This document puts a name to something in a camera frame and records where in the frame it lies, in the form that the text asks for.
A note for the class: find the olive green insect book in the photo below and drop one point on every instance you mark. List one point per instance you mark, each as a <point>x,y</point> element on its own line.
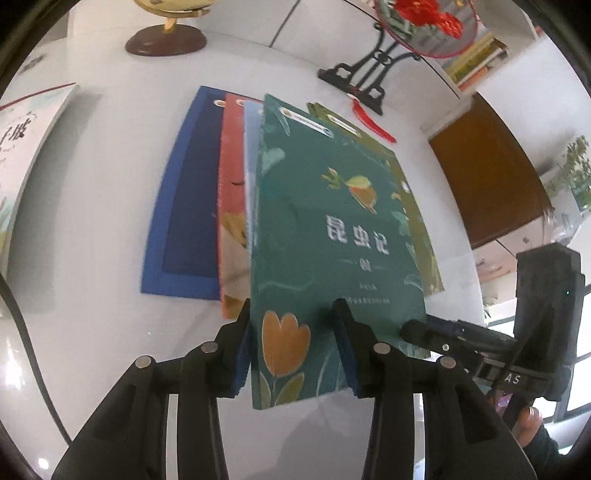
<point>427,258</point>

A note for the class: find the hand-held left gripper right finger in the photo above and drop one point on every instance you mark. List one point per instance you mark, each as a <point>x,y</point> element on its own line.
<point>346,360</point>

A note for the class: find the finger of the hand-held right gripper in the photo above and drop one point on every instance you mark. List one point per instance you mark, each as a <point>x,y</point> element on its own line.
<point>485,336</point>
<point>415,337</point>

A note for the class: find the person's right hand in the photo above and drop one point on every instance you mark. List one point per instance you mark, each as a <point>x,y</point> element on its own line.
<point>526,422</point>

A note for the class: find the red tassel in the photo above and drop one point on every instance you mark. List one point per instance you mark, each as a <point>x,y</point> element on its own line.
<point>369,121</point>

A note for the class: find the teal green insect book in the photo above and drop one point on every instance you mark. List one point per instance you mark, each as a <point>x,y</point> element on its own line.
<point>323,240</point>

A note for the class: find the plain blue book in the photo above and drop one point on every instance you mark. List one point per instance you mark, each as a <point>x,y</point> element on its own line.
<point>184,207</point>

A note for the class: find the salmon red book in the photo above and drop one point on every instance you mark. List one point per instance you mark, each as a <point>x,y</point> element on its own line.
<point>233,152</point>

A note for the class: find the row of colourful shelf books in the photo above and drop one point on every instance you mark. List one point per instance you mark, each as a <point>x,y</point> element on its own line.
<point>475,60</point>

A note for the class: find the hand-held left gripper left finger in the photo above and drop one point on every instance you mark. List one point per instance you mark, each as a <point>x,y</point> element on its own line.
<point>240,364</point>

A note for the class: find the person's right forearm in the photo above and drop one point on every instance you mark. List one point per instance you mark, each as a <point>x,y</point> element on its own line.
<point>545,447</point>

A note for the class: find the light blue poetry book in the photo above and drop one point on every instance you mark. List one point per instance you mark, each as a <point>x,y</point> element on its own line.
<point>253,138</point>

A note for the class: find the yellow desk globe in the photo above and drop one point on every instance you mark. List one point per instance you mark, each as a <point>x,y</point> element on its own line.
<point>166,44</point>

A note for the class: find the black carved fan stand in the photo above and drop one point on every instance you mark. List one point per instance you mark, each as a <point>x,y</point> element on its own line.
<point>364,78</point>

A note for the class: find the brown wooden cabinet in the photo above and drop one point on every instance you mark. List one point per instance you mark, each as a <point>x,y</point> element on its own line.
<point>489,184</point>

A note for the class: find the green potted plant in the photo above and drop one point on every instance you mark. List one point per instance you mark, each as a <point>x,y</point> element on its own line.
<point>575,170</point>

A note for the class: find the white landscape cover book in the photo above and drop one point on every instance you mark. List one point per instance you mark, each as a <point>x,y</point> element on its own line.
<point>27,152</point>

